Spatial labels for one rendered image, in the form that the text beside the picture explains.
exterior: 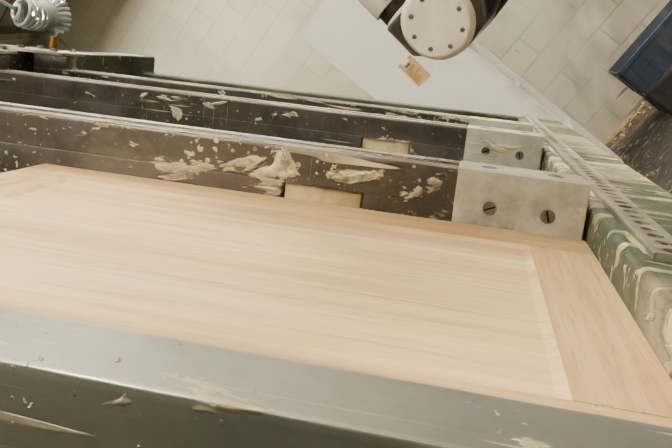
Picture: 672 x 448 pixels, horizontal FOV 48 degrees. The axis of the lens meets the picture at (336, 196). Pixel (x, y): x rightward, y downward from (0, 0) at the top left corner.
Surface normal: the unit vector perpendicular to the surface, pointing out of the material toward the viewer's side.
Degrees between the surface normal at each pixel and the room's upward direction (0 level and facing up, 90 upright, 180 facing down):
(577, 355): 58
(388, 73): 90
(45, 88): 90
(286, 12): 90
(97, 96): 90
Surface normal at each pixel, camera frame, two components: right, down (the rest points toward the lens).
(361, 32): -0.25, 0.24
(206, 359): 0.11, -0.98
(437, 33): -0.38, 0.41
